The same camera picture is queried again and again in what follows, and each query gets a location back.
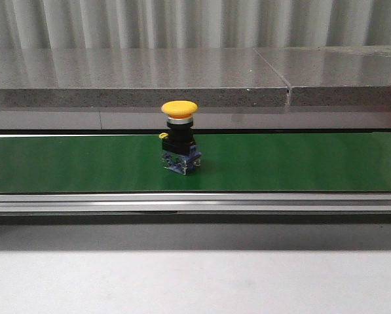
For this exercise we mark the grey granite countertop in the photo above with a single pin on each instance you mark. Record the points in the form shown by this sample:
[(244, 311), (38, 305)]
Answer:
[(318, 88)]

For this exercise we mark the grey pleated curtain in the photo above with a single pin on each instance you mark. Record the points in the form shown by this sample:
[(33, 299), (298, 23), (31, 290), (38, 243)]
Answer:
[(191, 24)]

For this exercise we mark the yellow mushroom push button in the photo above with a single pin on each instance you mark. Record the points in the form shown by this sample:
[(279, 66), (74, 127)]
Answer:
[(179, 150)]

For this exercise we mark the green conveyor belt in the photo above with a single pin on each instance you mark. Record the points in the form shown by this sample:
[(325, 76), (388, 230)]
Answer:
[(230, 162)]

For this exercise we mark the aluminium conveyor frame rail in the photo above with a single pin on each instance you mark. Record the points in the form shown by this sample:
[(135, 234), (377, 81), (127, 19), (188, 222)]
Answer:
[(187, 207)]

